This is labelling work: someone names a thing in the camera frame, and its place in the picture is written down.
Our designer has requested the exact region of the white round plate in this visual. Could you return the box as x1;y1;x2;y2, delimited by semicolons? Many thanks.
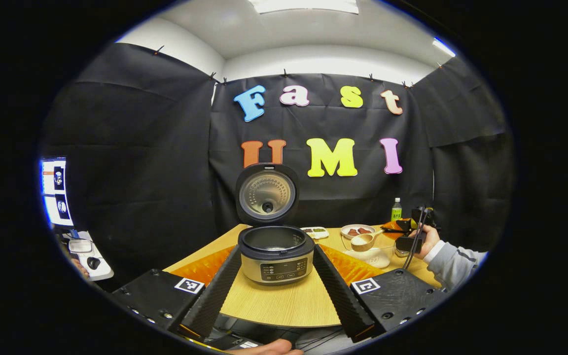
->
341;224;376;240

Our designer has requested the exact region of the small ceiling light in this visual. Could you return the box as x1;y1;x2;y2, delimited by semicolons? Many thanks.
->
432;38;456;58

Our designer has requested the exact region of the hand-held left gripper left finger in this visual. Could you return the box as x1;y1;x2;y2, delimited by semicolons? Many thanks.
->
111;245;243;342

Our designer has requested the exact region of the wooden spoon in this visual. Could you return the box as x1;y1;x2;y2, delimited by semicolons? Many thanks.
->
351;228;386;252

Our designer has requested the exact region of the white side table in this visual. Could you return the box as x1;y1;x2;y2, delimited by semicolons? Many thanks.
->
67;232;114;282

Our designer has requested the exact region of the computer monitor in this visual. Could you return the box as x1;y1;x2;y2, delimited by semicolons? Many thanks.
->
40;157;74;228

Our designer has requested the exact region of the silver black rice cooker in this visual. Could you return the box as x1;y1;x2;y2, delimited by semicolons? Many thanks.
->
235;163;315;286

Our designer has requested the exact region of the black backdrop cloth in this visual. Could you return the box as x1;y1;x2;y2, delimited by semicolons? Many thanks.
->
40;42;515;286

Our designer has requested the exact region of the large ceiling light panel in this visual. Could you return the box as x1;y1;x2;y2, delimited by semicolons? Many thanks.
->
248;0;359;14

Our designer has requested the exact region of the white compartment food tray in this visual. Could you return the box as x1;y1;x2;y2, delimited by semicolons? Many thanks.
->
301;226;330;240

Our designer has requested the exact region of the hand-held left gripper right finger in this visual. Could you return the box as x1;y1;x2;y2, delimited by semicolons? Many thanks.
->
313;244;450;343

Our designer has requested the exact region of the black cable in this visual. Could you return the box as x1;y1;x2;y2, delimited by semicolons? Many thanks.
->
402;207;427;271

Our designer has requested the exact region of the clear box of white rice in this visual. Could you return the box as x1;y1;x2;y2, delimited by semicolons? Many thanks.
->
342;237;397;269

